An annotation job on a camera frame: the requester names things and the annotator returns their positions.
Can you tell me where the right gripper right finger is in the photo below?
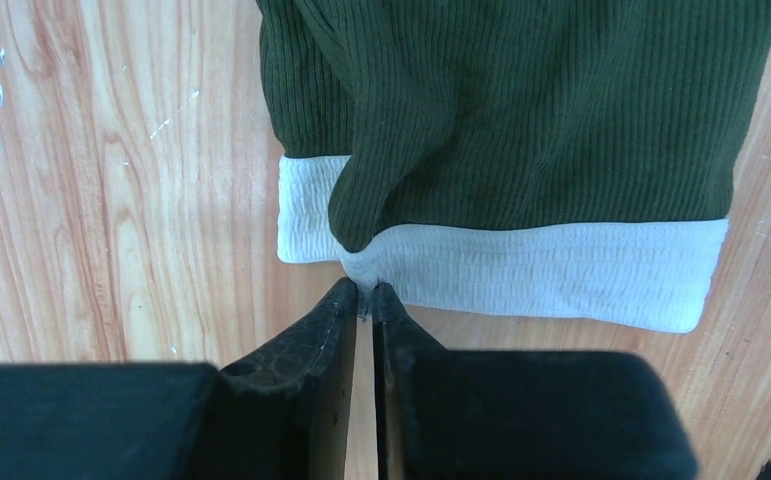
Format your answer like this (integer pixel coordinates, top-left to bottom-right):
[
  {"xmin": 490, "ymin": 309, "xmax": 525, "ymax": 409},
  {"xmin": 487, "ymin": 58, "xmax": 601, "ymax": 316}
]
[{"xmin": 370, "ymin": 282, "xmax": 443, "ymax": 479}]

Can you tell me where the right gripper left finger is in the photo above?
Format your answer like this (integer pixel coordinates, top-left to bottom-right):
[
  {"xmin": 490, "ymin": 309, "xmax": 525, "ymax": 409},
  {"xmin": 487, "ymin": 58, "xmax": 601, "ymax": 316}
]
[{"xmin": 215, "ymin": 278, "xmax": 358, "ymax": 479}]

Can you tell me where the green underwear white waistband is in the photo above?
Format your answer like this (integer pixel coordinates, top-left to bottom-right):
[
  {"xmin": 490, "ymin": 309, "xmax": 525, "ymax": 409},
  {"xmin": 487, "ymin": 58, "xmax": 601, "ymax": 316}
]
[{"xmin": 258, "ymin": 1, "xmax": 771, "ymax": 333}]

